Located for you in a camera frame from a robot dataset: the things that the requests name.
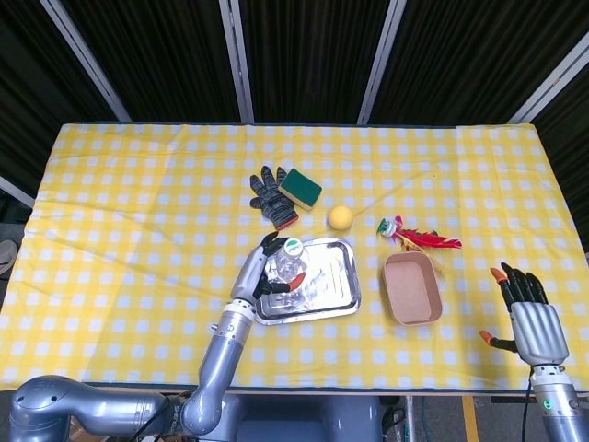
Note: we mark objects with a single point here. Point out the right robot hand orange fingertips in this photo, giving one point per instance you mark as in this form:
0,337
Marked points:
538,331

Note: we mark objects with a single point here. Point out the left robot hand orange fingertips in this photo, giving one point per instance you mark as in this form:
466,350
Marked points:
248,276

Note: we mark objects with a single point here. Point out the transparent water bottle white cap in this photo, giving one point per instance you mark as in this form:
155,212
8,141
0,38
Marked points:
290,262

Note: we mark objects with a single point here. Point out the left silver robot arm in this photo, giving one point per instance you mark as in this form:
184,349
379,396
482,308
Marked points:
221,359

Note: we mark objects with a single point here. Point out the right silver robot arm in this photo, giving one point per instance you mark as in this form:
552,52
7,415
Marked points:
559,405

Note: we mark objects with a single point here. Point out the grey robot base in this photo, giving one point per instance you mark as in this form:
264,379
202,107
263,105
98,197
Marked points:
303,419

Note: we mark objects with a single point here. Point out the rectangular metal tray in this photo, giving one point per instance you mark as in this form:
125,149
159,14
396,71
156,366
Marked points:
331,285

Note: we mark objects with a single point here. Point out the grey striped knit glove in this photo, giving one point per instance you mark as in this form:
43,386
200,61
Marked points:
271,202

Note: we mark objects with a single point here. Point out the yellow sponge green scouring pad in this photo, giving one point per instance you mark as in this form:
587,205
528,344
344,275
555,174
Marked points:
301,189

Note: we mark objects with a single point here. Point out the yellow ball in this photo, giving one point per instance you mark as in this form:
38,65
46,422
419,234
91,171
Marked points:
340,217

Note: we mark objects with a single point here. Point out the yellow white checkered tablecloth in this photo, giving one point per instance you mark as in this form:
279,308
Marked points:
138,230

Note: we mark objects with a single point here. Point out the brown rectangular box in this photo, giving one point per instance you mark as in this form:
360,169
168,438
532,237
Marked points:
412,290

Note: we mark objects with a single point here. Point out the red feather shuttlecock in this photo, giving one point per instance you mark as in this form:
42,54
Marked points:
428,240

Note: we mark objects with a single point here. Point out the white frame post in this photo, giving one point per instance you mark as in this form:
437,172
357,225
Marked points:
237,60
85,60
381,60
552,83

